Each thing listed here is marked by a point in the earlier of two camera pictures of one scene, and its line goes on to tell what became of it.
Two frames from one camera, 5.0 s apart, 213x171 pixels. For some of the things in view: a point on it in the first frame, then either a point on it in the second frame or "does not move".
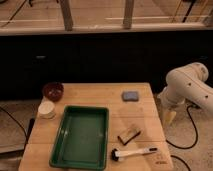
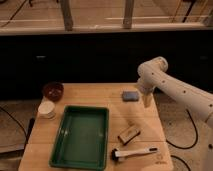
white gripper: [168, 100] -> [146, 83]
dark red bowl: [53, 91] does not move
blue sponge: [130, 96] does not move
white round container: [46, 110] does not move
